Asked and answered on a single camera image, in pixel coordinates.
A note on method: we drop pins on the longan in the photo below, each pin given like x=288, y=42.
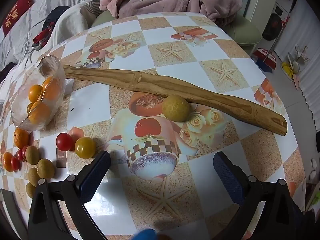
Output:
x=45, y=168
x=33, y=176
x=32, y=154
x=176, y=108
x=30, y=189

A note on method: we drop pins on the grey striped bedding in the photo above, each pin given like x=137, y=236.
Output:
x=27, y=25

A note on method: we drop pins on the dark garment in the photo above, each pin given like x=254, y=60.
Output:
x=53, y=17

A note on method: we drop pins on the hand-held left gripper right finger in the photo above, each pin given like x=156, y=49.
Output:
x=228, y=177

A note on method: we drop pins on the long wooden stick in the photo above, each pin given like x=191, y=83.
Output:
x=175, y=86

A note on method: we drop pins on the small mandarin orange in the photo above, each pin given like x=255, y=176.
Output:
x=21, y=137

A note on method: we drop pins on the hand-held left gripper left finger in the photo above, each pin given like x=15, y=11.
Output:
x=96, y=172

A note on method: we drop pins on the red broom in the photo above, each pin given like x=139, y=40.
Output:
x=265, y=58

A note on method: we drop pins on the clear glass bowl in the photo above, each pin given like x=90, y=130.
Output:
x=22, y=90

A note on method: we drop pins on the white and yellow toy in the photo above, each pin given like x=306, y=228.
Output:
x=295, y=65

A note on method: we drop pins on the red cherry tomato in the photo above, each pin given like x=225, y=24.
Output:
x=25, y=151
x=64, y=141
x=19, y=155
x=15, y=163

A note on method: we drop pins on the red cushion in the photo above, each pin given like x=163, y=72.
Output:
x=15, y=12

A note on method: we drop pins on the blue round object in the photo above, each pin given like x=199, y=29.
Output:
x=146, y=233

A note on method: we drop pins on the large mandarin orange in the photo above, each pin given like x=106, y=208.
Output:
x=7, y=161

